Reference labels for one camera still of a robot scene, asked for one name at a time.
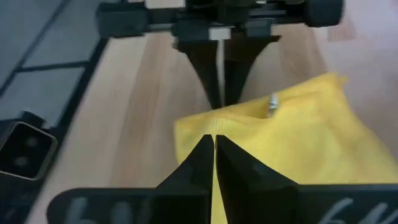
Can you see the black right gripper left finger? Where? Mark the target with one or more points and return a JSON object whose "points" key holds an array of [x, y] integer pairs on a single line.
{"points": [[186, 199]]}

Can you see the yellow microfiber towel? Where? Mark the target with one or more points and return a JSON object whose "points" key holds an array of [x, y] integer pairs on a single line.
{"points": [[311, 140]]}

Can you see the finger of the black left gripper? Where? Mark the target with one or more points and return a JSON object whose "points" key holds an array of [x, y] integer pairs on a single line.
{"points": [[205, 62], [239, 62]]}

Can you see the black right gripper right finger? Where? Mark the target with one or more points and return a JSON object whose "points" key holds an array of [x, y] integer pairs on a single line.
{"points": [[255, 193]]}

